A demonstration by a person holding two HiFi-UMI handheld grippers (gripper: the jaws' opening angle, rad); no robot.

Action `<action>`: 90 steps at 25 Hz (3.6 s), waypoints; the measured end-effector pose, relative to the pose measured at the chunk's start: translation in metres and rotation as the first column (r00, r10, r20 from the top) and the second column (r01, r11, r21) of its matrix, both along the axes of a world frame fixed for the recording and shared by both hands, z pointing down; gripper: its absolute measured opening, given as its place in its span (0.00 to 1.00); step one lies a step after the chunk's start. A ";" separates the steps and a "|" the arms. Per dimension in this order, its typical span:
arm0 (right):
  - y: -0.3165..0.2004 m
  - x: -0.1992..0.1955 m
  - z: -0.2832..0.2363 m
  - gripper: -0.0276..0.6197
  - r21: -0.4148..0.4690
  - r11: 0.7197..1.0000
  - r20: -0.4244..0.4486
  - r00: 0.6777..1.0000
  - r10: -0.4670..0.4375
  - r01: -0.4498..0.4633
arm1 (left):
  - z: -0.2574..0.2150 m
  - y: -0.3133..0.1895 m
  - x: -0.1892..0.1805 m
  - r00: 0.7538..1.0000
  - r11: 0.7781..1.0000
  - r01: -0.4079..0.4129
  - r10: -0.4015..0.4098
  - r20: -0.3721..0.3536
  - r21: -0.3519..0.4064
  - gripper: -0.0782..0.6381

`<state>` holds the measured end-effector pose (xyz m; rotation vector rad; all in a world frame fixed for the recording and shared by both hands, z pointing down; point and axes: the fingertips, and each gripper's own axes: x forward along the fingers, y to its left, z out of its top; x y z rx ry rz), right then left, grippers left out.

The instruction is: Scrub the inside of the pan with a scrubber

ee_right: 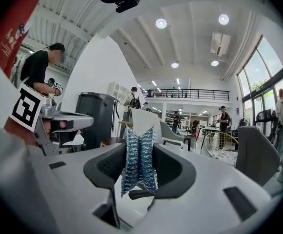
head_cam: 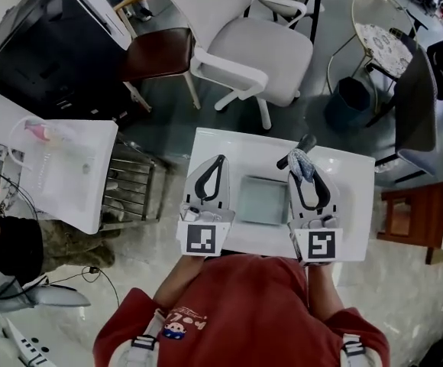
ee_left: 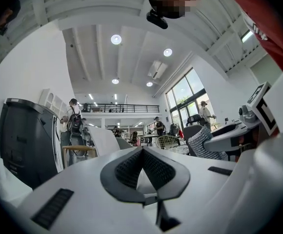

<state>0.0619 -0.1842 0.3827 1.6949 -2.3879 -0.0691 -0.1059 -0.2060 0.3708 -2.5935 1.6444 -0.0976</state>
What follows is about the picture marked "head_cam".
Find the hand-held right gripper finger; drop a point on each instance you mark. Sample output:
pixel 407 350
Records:
pixel 335 208
pixel 294 208

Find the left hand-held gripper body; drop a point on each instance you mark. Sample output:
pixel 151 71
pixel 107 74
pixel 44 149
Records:
pixel 200 239

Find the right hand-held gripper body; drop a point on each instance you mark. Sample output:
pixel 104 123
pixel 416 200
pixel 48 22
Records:
pixel 321 243

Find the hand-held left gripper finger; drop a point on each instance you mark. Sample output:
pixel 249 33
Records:
pixel 224 201
pixel 189 193

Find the steel wool scrubber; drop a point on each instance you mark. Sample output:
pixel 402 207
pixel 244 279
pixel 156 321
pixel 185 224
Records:
pixel 301 164

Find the person's left forearm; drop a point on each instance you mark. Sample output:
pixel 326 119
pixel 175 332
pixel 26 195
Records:
pixel 179 281

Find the person's right forearm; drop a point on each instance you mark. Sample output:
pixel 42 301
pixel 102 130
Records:
pixel 324 293

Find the white sink basin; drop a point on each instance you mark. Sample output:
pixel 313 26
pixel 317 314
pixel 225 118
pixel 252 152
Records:
pixel 252 147

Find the black faucet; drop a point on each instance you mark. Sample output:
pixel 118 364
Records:
pixel 307 141

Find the red-brown wooden cabinet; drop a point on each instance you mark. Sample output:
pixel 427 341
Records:
pixel 416 220

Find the person in red sleeve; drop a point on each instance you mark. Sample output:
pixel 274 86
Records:
pixel 244 312

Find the dark teal waste bin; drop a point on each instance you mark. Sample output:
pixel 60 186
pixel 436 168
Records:
pixel 349 103

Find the grey fabric chair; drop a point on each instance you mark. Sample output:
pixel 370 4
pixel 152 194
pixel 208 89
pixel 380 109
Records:
pixel 416 109

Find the white cup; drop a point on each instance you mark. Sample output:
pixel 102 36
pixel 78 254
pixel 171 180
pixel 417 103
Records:
pixel 59 136

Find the brown seat wooden chair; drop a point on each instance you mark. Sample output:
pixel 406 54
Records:
pixel 156 52

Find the white rounded appliance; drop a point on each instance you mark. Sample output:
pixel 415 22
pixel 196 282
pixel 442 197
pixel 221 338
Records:
pixel 61 296

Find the white office chair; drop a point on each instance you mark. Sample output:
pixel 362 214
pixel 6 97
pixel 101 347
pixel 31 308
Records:
pixel 252 48

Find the pink spray bottle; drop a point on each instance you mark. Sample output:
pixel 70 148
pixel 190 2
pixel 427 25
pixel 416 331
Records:
pixel 38 130

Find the white panel with black slits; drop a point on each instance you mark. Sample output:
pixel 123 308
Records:
pixel 53 338

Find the white arched faucet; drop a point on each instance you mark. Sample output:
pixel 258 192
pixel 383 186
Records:
pixel 13 143

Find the large black machine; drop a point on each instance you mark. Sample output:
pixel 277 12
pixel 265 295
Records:
pixel 46 44

